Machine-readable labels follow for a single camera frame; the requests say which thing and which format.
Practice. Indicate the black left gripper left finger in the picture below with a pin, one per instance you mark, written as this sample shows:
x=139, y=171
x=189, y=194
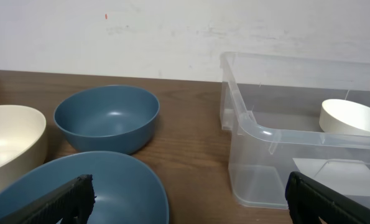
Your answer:
x=71, y=203

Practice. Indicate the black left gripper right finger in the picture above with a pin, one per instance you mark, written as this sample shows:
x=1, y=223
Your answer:
x=311, y=202

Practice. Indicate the white label in container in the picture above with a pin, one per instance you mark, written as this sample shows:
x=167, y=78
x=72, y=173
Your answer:
x=348, y=177

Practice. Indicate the clear plastic storage container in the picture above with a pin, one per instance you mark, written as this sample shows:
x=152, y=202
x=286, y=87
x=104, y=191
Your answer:
x=271, y=105

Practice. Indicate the small cream bowl in container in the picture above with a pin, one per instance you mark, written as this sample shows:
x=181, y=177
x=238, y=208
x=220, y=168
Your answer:
x=344, y=117

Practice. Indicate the near dark blue bowl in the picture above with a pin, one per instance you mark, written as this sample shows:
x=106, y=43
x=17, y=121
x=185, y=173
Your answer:
x=126, y=190

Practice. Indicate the dark blue bowl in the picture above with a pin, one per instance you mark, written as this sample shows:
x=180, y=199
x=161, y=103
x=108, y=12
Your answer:
x=118, y=118
x=126, y=190

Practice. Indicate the large cream bowl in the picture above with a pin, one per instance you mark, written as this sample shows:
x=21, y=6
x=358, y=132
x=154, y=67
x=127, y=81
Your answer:
x=23, y=142

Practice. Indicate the far dark blue bowl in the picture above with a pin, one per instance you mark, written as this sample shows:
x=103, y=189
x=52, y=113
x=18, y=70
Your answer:
x=118, y=118

